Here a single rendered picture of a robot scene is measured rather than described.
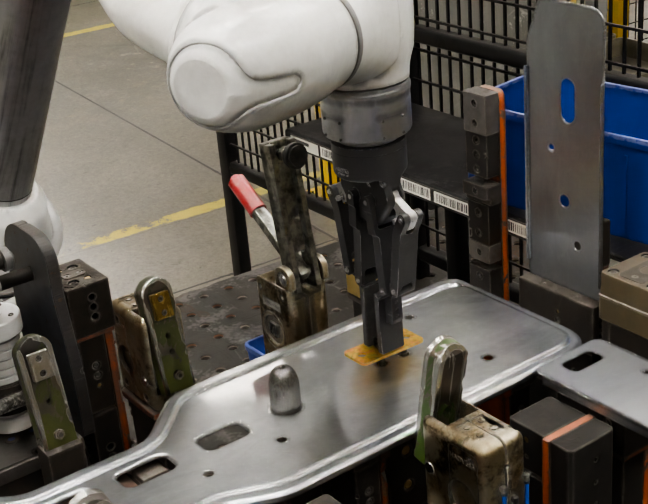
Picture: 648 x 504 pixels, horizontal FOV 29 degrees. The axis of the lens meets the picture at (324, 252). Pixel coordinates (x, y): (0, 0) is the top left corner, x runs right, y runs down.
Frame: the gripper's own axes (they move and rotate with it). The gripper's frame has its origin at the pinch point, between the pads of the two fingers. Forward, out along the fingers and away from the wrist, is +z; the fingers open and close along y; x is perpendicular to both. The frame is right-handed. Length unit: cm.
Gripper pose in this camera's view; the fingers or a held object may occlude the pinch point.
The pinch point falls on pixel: (382, 316)
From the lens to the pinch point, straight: 132.8
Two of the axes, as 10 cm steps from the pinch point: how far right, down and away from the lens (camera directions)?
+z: 0.9, 9.1, 4.1
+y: 5.9, 2.8, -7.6
